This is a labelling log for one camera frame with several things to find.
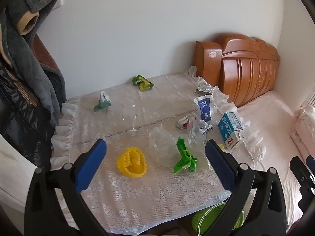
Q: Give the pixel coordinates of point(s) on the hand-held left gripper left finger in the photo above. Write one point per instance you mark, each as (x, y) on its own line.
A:
(91, 167)

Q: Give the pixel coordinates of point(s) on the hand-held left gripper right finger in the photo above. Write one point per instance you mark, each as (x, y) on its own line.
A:
(221, 167)

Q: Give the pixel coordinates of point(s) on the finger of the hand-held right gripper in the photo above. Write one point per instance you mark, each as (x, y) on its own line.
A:
(301, 174)
(310, 164)

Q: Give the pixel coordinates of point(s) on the blue and white milk carton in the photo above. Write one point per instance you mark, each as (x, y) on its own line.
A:
(230, 130)

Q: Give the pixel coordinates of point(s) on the white plastic bag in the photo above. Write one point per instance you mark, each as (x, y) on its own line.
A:
(196, 130)

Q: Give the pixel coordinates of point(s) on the green plastic waste basket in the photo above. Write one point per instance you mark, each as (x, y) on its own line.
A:
(209, 218)

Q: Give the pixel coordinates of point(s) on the red and silver wrapper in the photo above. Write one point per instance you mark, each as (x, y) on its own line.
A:
(182, 123)

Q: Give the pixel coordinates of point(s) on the blue and white pouch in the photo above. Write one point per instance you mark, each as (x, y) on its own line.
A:
(204, 108)

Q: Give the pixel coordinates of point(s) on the green and white wrapper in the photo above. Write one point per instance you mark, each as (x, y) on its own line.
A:
(102, 105)

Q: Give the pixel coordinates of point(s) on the clear plastic bag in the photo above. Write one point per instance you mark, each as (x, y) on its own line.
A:
(162, 145)

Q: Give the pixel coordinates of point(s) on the clear foil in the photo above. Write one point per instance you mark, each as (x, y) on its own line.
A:
(205, 88)

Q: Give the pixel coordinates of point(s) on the small yellow scrap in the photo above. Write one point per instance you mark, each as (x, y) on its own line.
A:
(221, 147)

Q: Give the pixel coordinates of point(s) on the bed with pink sheet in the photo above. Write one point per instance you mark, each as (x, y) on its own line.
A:
(268, 127)

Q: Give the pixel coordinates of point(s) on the white radiator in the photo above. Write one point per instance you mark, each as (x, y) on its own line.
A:
(310, 98)

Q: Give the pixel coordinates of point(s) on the white cloth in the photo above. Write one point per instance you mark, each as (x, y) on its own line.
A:
(12, 167)

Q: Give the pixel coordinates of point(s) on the black puffer jacket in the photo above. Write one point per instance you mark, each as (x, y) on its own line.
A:
(17, 118)

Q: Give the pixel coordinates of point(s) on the wooden headboard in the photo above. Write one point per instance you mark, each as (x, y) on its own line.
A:
(248, 71)

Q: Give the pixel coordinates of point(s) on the brown plush blanket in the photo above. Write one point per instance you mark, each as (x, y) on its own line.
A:
(43, 54)

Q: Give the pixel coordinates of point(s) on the grey fleece robe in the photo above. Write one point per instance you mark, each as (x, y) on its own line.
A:
(27, 54)

